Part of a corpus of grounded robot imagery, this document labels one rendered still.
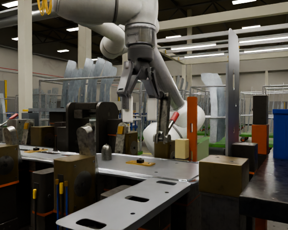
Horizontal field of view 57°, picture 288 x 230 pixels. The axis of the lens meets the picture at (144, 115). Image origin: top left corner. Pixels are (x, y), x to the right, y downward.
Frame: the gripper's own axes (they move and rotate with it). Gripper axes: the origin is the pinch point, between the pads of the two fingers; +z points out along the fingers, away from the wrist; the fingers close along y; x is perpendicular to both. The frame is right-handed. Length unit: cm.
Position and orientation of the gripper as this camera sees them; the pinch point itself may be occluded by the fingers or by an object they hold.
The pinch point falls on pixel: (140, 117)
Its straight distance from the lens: 77.7
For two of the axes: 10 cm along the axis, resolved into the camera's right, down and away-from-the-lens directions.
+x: 8.6, 0.1, -5.1
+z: 0.1, 10.0, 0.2
